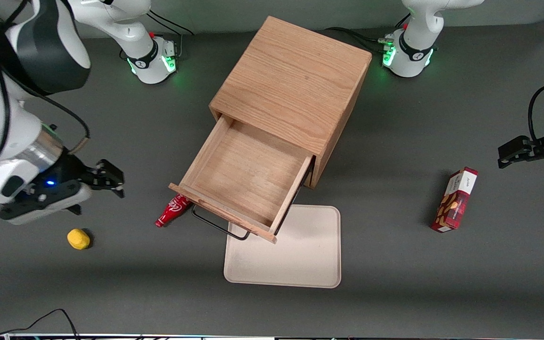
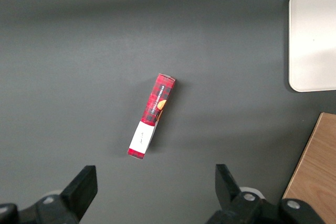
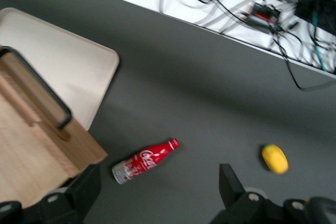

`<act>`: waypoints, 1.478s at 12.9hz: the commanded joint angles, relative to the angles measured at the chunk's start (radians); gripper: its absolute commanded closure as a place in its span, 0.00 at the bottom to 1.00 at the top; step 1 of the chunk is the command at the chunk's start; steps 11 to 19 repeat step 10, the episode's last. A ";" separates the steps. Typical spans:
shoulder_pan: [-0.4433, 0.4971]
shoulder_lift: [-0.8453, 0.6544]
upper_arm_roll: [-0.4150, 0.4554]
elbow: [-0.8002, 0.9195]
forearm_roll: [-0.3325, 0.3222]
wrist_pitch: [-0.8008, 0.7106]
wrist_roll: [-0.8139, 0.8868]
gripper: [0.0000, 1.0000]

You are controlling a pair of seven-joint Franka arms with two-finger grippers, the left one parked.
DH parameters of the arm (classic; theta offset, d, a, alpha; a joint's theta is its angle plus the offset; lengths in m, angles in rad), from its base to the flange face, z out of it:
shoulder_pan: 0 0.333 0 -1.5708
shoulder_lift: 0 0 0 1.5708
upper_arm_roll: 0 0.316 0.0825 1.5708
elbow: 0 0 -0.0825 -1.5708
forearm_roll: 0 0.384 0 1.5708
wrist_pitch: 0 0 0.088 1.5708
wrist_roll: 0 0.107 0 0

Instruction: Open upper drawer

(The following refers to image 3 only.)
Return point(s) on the wooden drawer under cabinet lid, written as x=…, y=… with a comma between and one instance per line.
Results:
x=39, y=98

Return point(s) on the beige plastic tray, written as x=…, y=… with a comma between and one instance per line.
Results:
x=65, y=64

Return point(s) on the red cola bottle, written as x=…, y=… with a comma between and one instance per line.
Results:
x=147, y=159

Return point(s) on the black electronics box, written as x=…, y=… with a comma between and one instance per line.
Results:
x=315, y=6

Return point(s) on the wooden drawer cabinet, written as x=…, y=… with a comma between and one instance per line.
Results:
x=31, y=161

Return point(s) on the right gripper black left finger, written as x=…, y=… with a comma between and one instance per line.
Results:
x=78, y=197

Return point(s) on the grey orange electronics box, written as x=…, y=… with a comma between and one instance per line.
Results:
x=263, y=15

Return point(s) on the yellow lemon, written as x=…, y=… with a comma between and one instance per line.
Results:
x=275, y=159

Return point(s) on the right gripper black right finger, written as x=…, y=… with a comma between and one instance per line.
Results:
x=236, y=203

